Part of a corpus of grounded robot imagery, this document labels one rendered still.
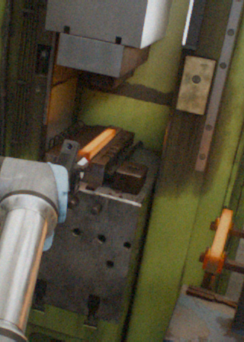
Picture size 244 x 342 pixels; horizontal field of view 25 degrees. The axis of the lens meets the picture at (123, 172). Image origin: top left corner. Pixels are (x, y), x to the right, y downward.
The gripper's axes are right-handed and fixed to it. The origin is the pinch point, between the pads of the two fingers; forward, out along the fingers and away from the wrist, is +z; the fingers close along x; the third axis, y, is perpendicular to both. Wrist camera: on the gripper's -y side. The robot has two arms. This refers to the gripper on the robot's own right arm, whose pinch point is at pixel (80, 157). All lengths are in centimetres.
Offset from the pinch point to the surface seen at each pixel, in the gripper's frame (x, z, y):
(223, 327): 54, -19, 33
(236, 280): 65, 134, 99
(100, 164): 6.0, 2.6, 1.7
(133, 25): 9.6, 2.0, -42.1
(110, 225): 13.7, -3.2, 18.8
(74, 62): -6.7, 2.2, -28.3
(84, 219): 5.0, -3.2, 19.0
